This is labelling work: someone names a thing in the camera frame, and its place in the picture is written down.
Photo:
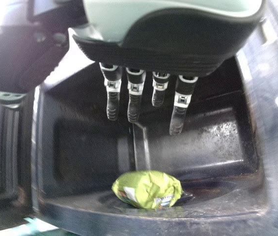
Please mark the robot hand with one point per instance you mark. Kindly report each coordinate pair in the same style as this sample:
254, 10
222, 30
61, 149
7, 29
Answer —
168, 41

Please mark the yellow-green biscuit packet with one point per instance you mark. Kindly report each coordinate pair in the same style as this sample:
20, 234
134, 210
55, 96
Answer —
146, 189

